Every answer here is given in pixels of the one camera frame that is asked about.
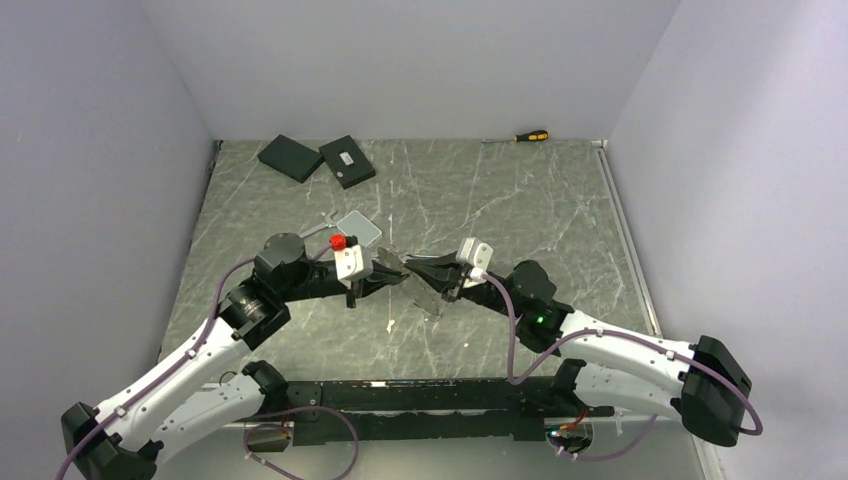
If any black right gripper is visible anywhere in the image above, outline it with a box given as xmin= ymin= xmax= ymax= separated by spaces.
xmin=406 ymin=250 xmax=525 ymax=319

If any metal keyring plate with rings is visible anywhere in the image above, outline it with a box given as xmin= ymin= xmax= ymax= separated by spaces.
xmin=376 ymin=246 xmax=448 ymax=323

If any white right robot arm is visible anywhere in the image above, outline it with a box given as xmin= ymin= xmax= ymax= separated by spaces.
xmin=403 ymin=255 xmax=763 ymax=447

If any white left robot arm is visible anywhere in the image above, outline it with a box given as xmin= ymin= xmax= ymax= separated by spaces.
xmin=55 ymin=233 xmax=407 ymax=479

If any grey rectangular flat box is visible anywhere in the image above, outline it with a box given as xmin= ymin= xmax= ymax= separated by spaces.
xmin=336 ymin=210 xmax=383 ymax=247

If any large chrome combination wrench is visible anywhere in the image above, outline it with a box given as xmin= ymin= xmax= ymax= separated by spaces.
xmin=299 ymin=211 xmax=338 ymax=238

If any black box with label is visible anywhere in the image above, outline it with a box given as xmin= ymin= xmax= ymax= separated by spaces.
xmin=319 ymin=135 xmax=376 ymax=190

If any black flat box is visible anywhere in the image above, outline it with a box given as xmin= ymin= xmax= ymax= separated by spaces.
xmin=257 ymin=135 xmax=324 ymax=184

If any far black yellow screwdriver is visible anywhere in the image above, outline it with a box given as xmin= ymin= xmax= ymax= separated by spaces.
xmin=482 ymin=130 xmax=549 ymax=144

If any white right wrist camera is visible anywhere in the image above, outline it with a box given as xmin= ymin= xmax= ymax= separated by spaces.
xmin=455 ymin=237 xmax=494 ymax=281

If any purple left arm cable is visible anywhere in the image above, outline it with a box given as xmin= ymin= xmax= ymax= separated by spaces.
xmin=54 ymin=241 xmax=360 ymax=480

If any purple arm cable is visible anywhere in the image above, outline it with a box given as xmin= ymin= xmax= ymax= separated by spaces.
xmin=476 ymin=271 xmax=764 ymax=463
xmin=54 ymin=241 xmax=360 ymax=480

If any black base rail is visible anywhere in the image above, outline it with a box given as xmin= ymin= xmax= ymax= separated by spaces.
xmin=249 ymin=377 xmax=614 ymax=446

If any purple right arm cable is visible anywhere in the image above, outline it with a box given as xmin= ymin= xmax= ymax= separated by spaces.
xmin=476 ymin=271 xmax=764 ymax=463

